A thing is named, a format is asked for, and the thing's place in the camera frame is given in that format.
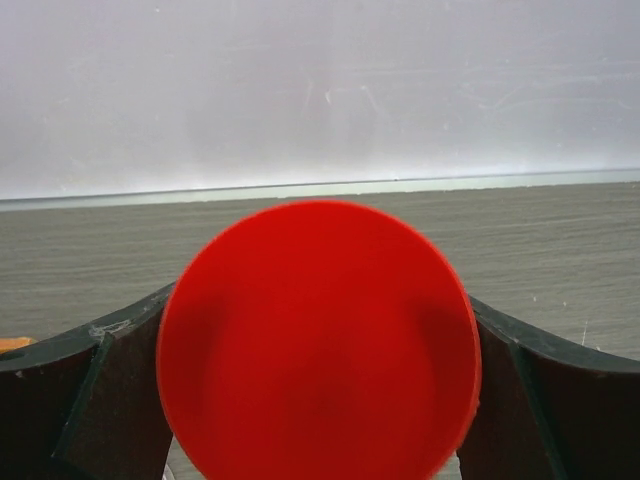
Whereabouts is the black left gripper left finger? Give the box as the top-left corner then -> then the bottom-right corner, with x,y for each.
1,286 -> 173,479

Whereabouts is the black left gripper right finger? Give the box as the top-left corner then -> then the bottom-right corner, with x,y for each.
457,299 -> 639,479

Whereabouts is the red wine glass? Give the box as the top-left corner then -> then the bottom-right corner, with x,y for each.
156,200 -> 482,479

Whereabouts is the wooden compartment tray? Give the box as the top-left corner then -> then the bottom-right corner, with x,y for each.
0,337 -> 36,354

